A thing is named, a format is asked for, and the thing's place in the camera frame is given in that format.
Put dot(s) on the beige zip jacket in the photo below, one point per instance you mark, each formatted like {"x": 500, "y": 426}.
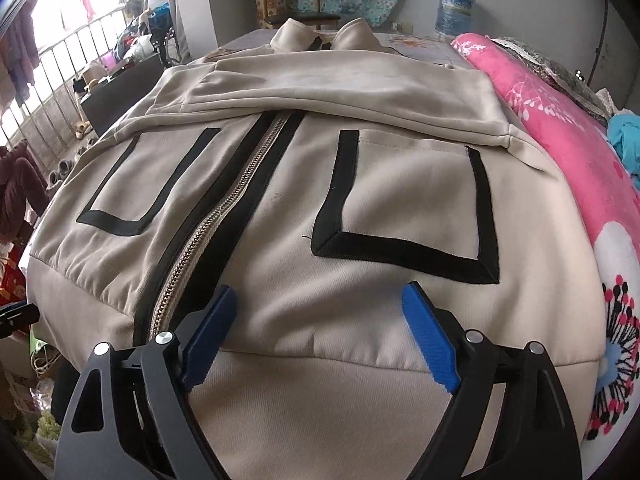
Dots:
{"x": 320, "y": 310}

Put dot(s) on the thin black pole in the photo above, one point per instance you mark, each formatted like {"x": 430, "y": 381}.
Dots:
{"x": 600, "y": 35}

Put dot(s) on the green paper bag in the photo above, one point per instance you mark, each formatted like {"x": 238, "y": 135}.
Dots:
{"x": 37, "y": 347}

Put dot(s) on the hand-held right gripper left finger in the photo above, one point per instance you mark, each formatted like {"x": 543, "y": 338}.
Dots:
{"x": 207, "y": 342}

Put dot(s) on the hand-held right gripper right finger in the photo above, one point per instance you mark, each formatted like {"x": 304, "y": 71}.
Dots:
{"x": 432, "y": 342}

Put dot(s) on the black cabinet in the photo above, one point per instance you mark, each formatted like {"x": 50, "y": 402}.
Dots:
{"x": 120, "y": 95}

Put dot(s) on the red gift bag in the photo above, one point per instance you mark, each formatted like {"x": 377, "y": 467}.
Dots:
{"x": 12, "y": 280}

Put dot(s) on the beige slipper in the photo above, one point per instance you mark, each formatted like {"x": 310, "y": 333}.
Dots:
{"x": 82, "y": 129}

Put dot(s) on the grey slipper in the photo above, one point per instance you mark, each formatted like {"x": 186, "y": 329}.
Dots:
{"x": 67, "y": 165}
{"x": 54, "y": 176}

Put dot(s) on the pink floral blanket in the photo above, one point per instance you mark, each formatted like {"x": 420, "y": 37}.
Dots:
{"x": 565, "y": 150}

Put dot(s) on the light blue printed cloth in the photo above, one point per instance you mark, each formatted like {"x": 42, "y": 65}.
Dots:
{"x": 625, "y": 140}

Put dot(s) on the wooden chair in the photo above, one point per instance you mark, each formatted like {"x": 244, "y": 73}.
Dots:
{"x": 300, "y": 17}

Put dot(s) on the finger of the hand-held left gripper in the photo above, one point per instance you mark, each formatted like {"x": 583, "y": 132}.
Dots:
{"x": 17, "y": 317}

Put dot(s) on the grey patterned cloth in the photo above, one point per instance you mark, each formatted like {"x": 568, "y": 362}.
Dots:
{"x": 560, "y": 70}

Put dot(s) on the hanging dark purple garment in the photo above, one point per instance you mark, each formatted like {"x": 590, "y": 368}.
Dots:
{"x": 20, "y": 45}

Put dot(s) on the person in maroon trousers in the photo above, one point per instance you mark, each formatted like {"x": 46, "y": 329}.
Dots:
{"x": 20, "y": 190}

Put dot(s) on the metal window railing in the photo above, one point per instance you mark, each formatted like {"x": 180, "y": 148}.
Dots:
{"x": 65, "y": 70}

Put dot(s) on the pile of clothes and bags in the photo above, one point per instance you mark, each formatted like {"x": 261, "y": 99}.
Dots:
{"x": 145, "y": 30}

